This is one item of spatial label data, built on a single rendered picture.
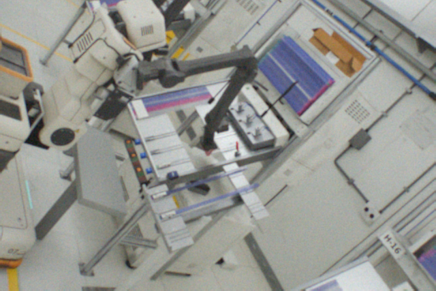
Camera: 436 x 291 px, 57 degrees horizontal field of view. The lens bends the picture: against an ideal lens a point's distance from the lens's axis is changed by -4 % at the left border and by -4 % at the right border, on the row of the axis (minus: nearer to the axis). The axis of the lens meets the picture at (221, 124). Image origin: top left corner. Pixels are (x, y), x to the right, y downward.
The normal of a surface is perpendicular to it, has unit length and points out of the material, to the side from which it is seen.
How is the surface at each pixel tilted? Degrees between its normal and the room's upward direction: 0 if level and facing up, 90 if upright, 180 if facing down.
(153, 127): 42
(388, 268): 90
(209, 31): 90
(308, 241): 90
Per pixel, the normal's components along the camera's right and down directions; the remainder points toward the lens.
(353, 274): 0.04, -0.74
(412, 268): -0.63, -0.34
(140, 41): 0.44, 0.65
